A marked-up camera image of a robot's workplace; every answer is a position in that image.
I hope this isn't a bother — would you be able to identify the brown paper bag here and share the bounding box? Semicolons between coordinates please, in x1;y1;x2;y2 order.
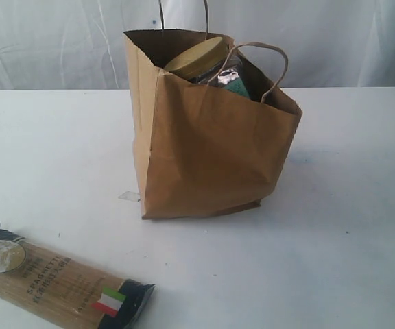
123;27;302;219

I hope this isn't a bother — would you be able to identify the white backdrop curtain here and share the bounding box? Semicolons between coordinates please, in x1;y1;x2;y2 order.
0;1;395;89

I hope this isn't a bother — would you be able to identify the clear tape piece on table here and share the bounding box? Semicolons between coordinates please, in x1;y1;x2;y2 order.
119;191;141;202

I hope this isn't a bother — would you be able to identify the spaghetti packet with Italian flag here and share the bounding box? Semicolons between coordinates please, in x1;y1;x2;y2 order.
0;224;155;328

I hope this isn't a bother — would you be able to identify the clear jar with yellow lid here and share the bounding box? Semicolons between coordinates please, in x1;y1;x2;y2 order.
164;36;250;98

